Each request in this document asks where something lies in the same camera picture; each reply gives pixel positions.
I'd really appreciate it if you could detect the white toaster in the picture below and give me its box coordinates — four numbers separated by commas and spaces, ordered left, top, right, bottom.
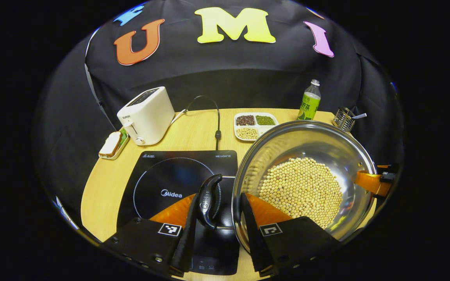
116, 86, 175, 146

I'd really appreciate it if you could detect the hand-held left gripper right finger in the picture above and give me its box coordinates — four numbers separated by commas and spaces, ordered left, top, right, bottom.
241, 193, 341, 277

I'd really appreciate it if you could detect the stainless steel pot black handle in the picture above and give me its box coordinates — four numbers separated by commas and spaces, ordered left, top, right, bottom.
197, 120, 378, 254

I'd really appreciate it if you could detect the green drink bottle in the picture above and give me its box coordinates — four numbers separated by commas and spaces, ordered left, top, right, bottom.
297, 79, 321, 121

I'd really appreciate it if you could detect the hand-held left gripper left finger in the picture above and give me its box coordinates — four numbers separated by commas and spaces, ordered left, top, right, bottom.
102, 194, 199, 277

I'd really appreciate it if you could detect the black induction cooktop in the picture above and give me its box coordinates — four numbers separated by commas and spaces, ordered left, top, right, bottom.
116, 150, 241, 276

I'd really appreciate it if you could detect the metal wire utensil holder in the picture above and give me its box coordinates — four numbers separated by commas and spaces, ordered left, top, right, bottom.
332, 107, 367, 132

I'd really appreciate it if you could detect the pile of yellow soybeans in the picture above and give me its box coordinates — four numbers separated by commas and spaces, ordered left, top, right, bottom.
258, 157, 343, 229

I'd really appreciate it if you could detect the green plate with sandwich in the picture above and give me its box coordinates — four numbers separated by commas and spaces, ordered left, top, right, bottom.
98, 127, 130, 160

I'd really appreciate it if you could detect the white divided bean tray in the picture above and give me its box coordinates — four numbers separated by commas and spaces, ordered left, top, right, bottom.
234, 112, 279, 142

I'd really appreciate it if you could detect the black power cable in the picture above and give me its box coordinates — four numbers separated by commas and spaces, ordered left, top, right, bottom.
170, 95, 221, 151

